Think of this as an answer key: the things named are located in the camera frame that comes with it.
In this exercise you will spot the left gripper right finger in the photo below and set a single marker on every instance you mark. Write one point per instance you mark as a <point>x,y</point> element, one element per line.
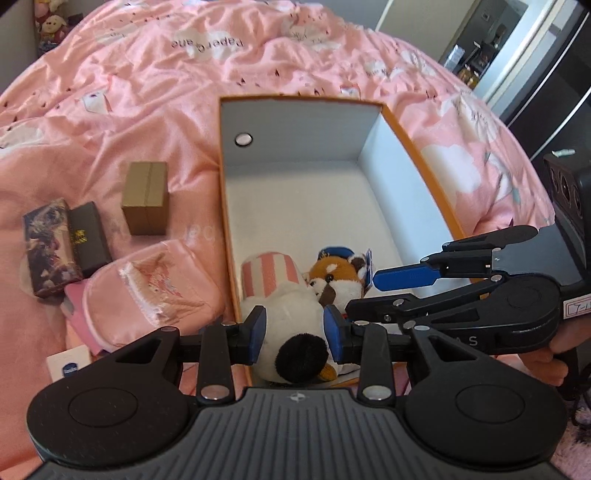
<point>391,363</point>

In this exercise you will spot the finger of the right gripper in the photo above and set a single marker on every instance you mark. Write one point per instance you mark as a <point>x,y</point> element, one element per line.
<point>510,305</point>
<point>470,258</point>

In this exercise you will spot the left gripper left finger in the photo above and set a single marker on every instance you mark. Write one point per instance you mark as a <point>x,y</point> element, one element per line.
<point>215,349</point>

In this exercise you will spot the white striped-hat plush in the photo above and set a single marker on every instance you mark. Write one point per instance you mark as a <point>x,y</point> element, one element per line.
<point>295,349</point>

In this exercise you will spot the red panda sailor plush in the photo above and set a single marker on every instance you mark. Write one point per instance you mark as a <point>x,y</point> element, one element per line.
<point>338,277</point>

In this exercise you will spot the pink zip pouch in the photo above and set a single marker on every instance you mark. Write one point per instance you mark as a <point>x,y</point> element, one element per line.
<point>163,285</point>

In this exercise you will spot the white hand cream tube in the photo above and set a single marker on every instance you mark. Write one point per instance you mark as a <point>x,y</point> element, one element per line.
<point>65,363</point>

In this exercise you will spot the black rectangular box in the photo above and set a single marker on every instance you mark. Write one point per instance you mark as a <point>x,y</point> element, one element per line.
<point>88,238</point>

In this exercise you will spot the gold jewellery box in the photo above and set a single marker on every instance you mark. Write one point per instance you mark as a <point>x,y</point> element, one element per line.
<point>145,198</point>

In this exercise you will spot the person's right hand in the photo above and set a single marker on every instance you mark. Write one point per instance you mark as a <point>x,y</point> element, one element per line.
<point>544,363</point>

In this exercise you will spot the patterned dark card box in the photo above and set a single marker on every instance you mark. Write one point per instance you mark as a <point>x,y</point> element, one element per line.
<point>52,260</point>

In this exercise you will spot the orange white cardboard box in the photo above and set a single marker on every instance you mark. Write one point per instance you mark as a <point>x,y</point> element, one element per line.
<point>299,174</point>

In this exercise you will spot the pink printed bed sheet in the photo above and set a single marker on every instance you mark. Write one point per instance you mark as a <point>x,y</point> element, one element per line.
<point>142,80</point>

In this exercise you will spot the plush toys in corner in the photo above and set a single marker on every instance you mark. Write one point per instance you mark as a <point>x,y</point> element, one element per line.
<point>53,19</point>

